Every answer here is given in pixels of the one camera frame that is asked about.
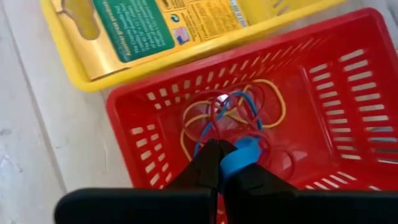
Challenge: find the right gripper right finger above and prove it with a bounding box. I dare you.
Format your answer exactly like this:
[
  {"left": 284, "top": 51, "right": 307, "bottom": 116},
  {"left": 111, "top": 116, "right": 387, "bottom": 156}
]
[{"left": 218, "top": 139, "right": 398, "bottom": 224}]

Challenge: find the yellow Crayola crayon box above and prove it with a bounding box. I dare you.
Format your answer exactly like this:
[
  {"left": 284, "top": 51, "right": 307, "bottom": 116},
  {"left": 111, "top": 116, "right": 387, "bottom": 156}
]
[{"left": 50, "top": 0, "right": 312, "bottom": 82}]

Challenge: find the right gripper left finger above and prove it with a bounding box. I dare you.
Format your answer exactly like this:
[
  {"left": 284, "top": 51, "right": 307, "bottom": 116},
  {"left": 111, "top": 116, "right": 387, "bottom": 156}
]
[{"left": 53, "top": 139, "right": 223, "bottom": 224}]

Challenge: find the yellow plastic slotted basket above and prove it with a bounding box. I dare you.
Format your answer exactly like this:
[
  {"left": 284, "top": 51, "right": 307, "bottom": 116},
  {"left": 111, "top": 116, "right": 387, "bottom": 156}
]
[{"left": 39, "top": 0, "right": 346, "bottom": 93}]

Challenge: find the red plastic slotted basket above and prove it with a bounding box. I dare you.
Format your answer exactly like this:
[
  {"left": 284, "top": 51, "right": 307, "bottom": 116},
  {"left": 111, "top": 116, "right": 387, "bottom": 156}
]
[{"left": 105, "top": 7, "right": 398, "bottom": 224}]

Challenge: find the thin red rubber band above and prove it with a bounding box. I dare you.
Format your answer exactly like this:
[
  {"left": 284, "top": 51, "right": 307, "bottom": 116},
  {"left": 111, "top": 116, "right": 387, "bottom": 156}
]
[
  {"left": 257, "top": 133, "right": 297, "bottom": 182},
  {"left": 210, "top": 82, "right": 269, "bottom": 139}
]

